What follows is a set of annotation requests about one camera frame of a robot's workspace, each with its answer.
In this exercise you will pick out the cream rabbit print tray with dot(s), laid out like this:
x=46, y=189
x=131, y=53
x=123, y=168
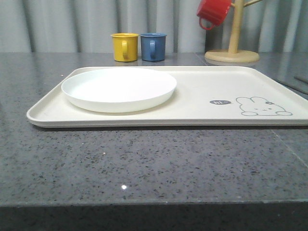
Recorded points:
x=205, y=96

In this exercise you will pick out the red mug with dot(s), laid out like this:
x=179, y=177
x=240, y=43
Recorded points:
x=213, y=11

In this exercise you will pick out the blue mug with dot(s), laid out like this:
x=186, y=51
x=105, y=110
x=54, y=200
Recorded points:
x=153, y=46

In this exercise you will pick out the wooden mug tree stand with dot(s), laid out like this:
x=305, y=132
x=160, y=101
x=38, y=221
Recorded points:
x=233, y=54

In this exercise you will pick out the white round plate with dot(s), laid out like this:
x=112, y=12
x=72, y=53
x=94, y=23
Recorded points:
x=119, y=90

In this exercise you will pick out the yellow mug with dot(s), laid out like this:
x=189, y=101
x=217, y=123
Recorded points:
x=125, y=46

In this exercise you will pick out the grey curtain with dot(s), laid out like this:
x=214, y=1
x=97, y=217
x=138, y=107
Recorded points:
x=87, y=25

